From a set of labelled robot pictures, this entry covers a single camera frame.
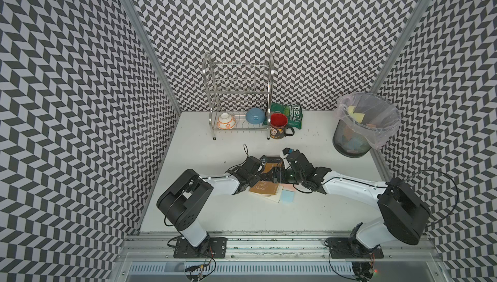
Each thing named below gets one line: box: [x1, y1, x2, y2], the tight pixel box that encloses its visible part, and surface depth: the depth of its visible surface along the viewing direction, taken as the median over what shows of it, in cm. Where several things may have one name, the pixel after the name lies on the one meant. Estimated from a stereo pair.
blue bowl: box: [245, 107, 266, 125], surface depth 110 cm
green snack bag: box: [270, 102, 303, 130], surface depth 118 cm
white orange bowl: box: [216, 112, 237, 131], surface depth 106 cm
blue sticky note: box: [280, 189, 295, 204], surface depth 86 cm
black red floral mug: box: [269, 112, 295, 140], surface depth 104 cm
